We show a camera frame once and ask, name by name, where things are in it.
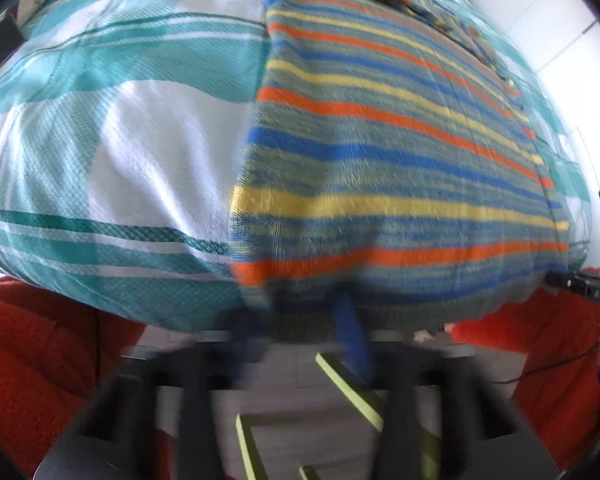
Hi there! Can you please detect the striped multicolour knitted sweater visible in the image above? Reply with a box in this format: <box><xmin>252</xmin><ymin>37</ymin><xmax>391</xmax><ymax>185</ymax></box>
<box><xmin>230</xmin><ymin>0</ymin><xmax>570</xmax><ymax>328</ymax></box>

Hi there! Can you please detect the orange fleece jacket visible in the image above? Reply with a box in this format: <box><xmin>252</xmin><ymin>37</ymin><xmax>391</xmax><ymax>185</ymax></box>
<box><xmin>0</xmin><ymin>278</ymin><xmax>600</xmax><ymax>479</ymax></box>

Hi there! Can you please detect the teal white plaid blanket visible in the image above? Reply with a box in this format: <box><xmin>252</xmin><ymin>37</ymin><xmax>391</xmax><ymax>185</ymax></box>
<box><xmin>0</xmin><ymin>0</ymin><xmax>592</xmax><ymax>340</ymax></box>

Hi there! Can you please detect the black smartphone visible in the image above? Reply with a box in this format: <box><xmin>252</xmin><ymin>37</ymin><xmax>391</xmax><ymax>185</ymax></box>
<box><xmin>0</xmin><ymin>14</ymin><xmax>26</xmax><ymax>67</ymax></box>

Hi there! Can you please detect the patterned grey white pillow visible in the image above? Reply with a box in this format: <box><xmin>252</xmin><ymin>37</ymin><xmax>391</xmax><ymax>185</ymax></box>
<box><xmin>6</xmin><ymin>0</ymin><xmax>47</xmax><ymax>28</ymax></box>

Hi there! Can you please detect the lime green frame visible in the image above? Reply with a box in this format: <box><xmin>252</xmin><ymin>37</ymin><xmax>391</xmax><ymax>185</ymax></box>
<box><xmin>234</xmin><ymin>351</ymin><xmax>444</xmax><ymax>480</ymax></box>

